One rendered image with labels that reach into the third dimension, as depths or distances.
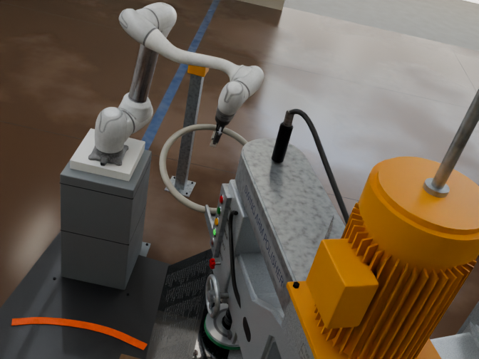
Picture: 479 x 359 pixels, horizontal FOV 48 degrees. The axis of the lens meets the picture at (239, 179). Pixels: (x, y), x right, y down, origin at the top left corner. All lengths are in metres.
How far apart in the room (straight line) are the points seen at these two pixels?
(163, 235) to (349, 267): 2.89
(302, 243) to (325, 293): 0.41
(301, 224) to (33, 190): 2.92
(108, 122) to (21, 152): 1.78
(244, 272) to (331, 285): 0.76
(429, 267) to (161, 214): 3.12
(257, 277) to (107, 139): 1.43
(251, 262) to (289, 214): 0.33
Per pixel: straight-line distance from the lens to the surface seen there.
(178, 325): 2.38
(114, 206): 2.96
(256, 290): 1.66
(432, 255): 0.95
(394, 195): 0.95
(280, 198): 1.53
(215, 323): 2.22
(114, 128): 2.84
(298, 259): 1.36
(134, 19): 2.57
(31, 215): 3.92
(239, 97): 2.37
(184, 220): 3.93
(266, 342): 1.55
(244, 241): 1.74
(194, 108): 3.79
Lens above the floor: 2.58
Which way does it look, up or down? 36 degrees down
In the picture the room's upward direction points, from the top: 13 degrees clockwise
